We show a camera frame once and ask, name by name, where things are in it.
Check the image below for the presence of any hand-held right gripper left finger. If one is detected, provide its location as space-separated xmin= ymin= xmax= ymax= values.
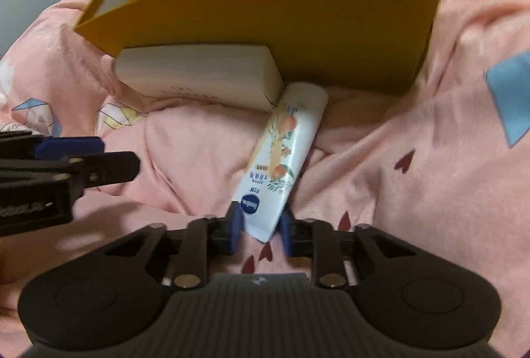
xmin=103 ymin=203 xmax=245 ymax=291

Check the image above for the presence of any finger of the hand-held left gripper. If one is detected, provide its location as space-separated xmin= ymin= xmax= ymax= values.
xmin=0 ymin=151 xmax=141 ymax=189
xmin=0 ymin=130 xmax=105 ymax=161

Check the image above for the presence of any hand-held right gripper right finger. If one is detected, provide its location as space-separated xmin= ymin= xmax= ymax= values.
xmin=278 ymin=213 xmax=417 ymax=289

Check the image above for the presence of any white peach-print cream tube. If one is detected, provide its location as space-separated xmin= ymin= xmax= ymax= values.
xmin=231 ymin=82 xmax=329 ymax=244

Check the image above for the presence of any orange cardboard box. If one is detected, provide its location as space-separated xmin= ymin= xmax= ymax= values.
xmin=74 ymin=0 xmax=444 ymax=96

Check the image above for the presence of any long white box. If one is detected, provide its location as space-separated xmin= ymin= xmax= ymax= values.
xmin=114 ymin=44 xmax=286 ymax=113

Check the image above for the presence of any pink printed blanket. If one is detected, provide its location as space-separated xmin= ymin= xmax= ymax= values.
xmin=0 ymin=0 xmax=530 ymax=358

